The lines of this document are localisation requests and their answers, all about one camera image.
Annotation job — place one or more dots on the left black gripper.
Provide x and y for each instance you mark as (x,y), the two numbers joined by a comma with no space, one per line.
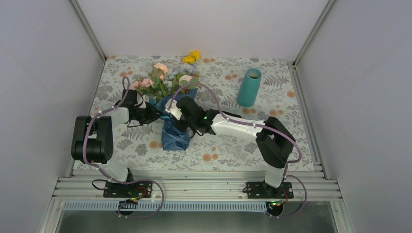
(151,115)

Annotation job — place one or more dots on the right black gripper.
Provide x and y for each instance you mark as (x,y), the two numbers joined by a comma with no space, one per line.
(180,127)

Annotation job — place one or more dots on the blue wrapping paper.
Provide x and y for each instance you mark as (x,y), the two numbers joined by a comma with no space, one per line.
(171,138)

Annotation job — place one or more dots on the artificial flower bouquet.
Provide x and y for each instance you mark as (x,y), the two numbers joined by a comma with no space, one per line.
(163,81)

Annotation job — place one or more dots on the black ribbon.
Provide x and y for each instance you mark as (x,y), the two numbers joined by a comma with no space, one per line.
(192,128)

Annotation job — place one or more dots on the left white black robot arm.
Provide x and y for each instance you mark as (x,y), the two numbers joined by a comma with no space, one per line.
(93,140)

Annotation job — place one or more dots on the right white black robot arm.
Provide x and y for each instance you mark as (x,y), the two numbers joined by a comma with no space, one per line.
(274,141)

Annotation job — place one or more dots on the teal cylindrical vase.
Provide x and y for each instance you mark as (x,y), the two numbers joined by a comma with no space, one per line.
(249,87)

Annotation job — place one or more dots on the floral patterned table mat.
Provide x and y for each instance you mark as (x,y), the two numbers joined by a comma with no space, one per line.
(140,148)

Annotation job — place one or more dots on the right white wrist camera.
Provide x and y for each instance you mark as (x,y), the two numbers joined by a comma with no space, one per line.
(172,109)

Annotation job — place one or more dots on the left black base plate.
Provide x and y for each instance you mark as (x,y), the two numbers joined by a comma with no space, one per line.
(136,190)

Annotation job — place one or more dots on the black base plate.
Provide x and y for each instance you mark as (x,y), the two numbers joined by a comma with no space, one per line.
(261,190)
(136,190)

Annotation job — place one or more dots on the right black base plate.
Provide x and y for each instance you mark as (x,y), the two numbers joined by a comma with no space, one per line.
(261,190)

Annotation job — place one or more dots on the slotted grey cable duct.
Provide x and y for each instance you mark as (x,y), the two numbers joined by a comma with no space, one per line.
(174,206)

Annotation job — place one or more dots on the left aluminium corner post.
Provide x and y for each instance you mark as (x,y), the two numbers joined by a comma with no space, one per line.
(88,29)

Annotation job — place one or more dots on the aluminium corner post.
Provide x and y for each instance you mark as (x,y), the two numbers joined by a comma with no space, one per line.
(319,22)
(88,29)

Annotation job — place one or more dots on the aluminium rail frame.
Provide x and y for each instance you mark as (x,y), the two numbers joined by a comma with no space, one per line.
(199,186)

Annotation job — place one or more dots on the right aluminium corner post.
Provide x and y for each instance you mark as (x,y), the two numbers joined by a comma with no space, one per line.
(319,22)

